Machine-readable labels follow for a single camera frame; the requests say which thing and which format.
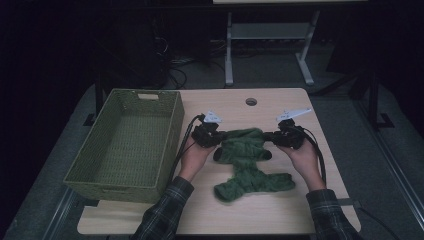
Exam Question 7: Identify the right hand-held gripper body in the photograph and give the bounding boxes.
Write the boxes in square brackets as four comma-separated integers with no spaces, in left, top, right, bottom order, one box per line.
[273,107,313,150]

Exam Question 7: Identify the thin black cable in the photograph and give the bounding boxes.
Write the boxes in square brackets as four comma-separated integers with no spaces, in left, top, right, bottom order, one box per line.
[358,207,401,240]

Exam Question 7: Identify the green woven basket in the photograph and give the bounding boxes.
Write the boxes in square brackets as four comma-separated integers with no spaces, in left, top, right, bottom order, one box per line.
[63,88,185,204]

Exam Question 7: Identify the person's right hand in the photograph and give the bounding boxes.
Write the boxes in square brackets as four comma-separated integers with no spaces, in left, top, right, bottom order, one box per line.
[277,138,326,193]

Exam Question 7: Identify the black stand post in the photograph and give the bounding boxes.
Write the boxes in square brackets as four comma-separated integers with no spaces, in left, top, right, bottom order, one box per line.
[83,71,105,127]
[366,69,395,132]

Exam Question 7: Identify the grey tape strip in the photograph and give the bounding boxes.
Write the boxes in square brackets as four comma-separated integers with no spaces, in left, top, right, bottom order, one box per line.
[335,198,362,208]

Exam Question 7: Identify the green knitted garment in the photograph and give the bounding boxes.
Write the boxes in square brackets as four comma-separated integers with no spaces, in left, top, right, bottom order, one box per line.
[213,127,297,203]

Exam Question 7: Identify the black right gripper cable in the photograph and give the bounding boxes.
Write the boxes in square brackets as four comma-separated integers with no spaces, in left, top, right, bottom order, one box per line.
[291,124,328,188]

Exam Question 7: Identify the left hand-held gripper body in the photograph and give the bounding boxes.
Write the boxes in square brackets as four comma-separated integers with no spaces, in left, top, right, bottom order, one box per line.
[191,110,223,149]

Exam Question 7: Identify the black floor cables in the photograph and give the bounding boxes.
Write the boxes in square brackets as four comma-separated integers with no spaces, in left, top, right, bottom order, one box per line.
[156,34,228,90]

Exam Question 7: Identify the white metal stand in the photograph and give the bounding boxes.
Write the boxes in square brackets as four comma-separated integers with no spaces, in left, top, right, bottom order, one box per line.
[224,9,320,87]

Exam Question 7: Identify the person's left hand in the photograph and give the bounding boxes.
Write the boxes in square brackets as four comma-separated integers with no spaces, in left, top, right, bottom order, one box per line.
[178,138,218,183]

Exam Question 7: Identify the aluminium floor rail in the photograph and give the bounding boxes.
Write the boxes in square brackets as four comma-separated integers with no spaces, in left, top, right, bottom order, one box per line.
[353,99,424,231]
[41,187,83,240]

